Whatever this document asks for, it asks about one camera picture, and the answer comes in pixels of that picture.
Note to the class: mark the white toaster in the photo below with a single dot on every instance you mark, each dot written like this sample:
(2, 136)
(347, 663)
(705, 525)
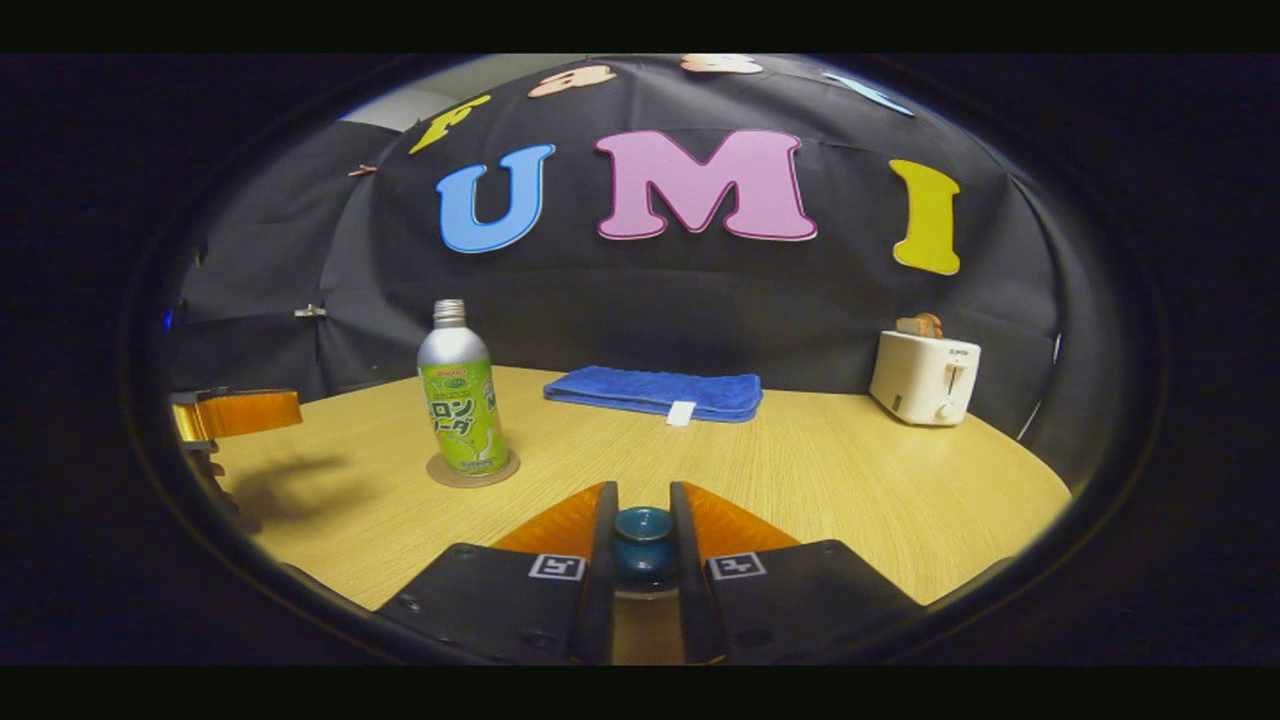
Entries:
(920, 380)

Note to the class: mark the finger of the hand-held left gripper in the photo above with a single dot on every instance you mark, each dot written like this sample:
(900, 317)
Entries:
(250, 412)

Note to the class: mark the toasted bread slice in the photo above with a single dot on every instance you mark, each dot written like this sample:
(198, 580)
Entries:
(918, 326)

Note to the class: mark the round brown coaster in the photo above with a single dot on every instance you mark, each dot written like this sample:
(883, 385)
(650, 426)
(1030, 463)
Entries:
(440, 475)

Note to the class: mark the silver green water bottle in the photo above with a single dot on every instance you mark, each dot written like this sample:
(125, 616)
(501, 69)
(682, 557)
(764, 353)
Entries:
(460, 400)

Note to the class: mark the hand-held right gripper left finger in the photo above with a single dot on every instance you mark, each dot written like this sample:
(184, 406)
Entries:
(595, 610)

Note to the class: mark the blue folded towel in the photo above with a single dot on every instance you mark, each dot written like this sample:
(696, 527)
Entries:
(650, 390)

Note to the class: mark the teal teacup lid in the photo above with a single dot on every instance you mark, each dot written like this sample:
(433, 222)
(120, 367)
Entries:
(643, 545)

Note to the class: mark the silver metal clip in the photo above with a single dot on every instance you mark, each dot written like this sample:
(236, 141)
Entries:
(310, 311)

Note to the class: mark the black backdrop cloth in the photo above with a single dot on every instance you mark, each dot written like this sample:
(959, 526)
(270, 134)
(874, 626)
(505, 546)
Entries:
(700, 300)

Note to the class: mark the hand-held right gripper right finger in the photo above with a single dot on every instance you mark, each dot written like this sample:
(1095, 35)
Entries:
(692, 620)

